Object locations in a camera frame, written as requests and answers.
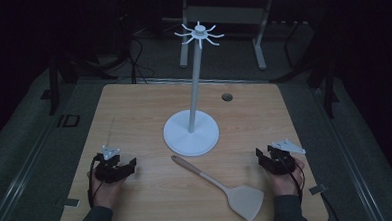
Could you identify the white utensil stand with hooks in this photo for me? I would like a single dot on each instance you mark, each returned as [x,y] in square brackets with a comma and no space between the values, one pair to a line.
[191,137]

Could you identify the person's left hand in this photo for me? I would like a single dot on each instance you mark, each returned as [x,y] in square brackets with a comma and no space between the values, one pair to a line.
[107,192]

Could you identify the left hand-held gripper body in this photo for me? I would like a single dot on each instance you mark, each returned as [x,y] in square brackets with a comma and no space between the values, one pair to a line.
[110,170]

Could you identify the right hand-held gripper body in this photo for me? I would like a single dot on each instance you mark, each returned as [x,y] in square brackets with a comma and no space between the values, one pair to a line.
[281,162]

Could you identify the black floor socket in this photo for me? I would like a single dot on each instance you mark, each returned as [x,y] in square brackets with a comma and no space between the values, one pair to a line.
[68,120]

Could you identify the grey tape strip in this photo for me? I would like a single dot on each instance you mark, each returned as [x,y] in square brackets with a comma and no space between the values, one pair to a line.
[72,203]
[317,189]

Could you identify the person's right hand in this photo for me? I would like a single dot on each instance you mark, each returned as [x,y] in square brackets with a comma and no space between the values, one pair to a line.
[285,185]

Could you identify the black metal stand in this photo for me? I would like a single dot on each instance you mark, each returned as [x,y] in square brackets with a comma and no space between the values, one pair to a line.
[53,86]
[329,84]

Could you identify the grey metal desk frame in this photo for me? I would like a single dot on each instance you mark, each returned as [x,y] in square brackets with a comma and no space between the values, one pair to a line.
[226,15]

